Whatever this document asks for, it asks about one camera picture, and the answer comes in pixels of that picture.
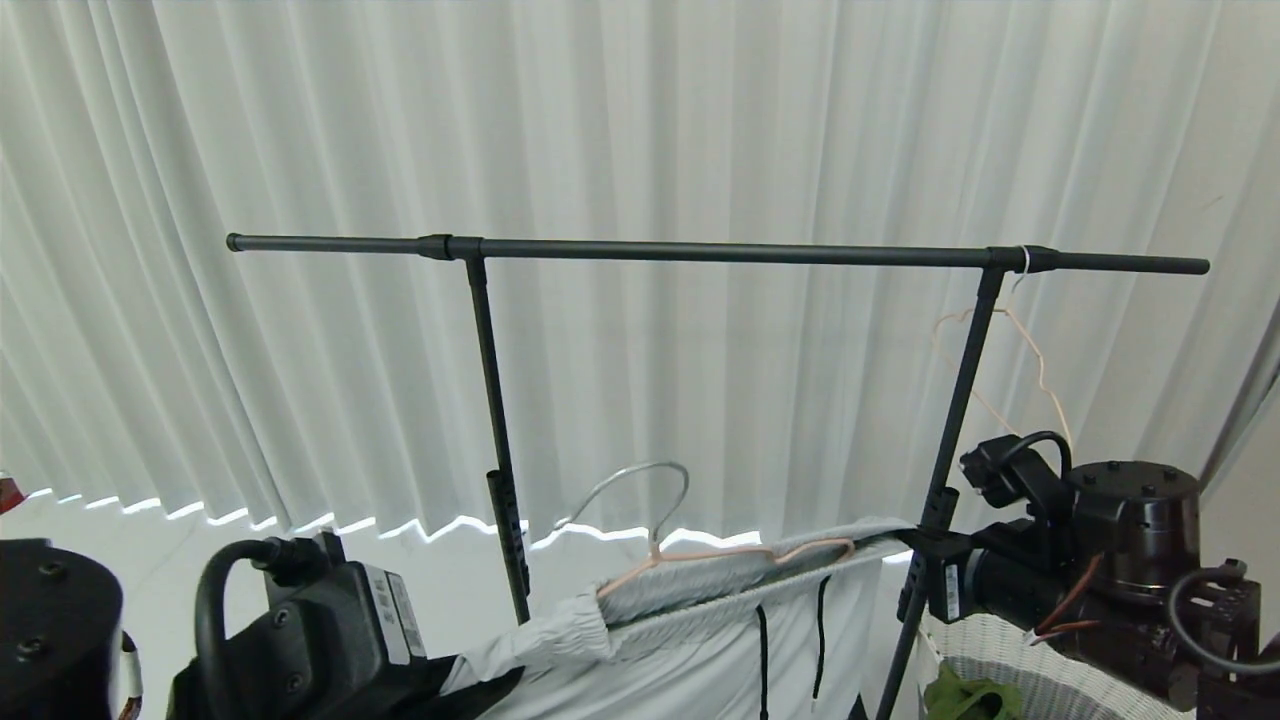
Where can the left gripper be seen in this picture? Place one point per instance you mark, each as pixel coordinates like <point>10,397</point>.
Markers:
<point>330,660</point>

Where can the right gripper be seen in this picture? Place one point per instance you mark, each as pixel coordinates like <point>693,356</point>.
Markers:
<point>1010,580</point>

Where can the pale grey shorts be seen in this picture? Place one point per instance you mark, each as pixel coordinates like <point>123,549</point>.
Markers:
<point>680,650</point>

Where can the pink clothes hanger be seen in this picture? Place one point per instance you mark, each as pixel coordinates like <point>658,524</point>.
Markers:
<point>656,548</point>
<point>1041,372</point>

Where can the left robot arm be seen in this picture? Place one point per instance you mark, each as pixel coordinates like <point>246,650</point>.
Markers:
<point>50,630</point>

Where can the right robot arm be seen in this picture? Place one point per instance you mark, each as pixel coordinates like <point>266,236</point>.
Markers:
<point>1140,540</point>

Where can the white laundry basket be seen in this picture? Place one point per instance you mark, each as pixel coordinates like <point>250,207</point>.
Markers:
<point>1000,650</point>

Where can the black clothes rack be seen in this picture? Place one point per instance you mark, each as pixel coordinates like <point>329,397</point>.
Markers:
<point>700,250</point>

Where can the green garment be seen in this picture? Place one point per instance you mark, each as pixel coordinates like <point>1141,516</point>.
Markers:
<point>970,700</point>

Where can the red object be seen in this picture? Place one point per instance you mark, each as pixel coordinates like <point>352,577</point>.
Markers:
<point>8,495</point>

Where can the white curtain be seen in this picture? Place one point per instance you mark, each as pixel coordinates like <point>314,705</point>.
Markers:
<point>700,120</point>

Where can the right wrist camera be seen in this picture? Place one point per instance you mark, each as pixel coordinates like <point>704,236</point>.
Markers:
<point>1000,470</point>

